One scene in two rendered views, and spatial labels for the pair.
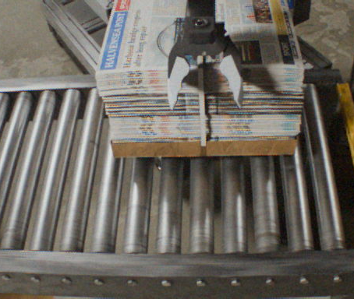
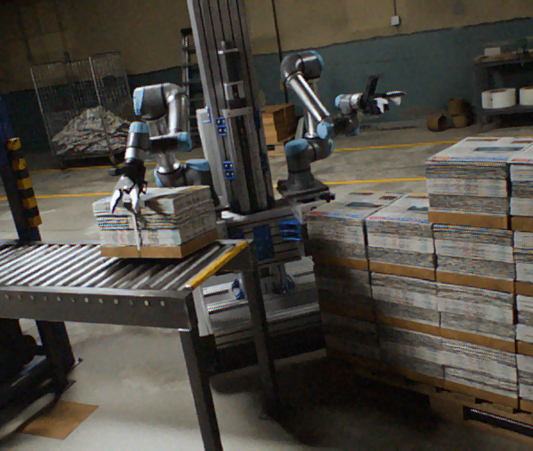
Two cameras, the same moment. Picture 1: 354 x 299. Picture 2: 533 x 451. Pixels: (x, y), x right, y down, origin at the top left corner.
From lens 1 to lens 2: 1.85 m
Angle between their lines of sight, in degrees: 38
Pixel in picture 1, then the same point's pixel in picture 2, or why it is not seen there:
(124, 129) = (105, 239)
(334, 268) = (160, 294)
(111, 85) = (98, 209)
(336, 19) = not seen: hidden behind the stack
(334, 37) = not seen: hidden behind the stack
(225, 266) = (114, 292)
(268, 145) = (167, 250)
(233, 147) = (152, 251)
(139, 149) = (112, 251)
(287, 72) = (164, 202)
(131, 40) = not seen: hidden behind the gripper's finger
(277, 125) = (170, 237)
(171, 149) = (125, 252)
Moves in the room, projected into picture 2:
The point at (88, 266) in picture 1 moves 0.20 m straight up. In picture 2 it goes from (57, 290) to (43, 238)
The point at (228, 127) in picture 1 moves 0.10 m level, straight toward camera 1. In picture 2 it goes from (148, 238) to (132, 247)
